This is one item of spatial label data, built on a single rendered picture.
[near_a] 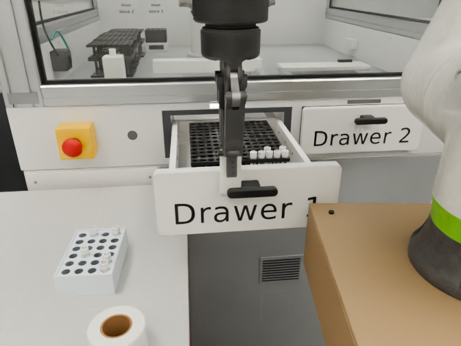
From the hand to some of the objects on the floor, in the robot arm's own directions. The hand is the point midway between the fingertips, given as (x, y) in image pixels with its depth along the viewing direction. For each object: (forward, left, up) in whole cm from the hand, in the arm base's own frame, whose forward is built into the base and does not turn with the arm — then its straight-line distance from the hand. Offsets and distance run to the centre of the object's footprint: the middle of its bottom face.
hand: (230, 173), depth 58 cm
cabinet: (+76, -14, -96) cm, 124 cm away
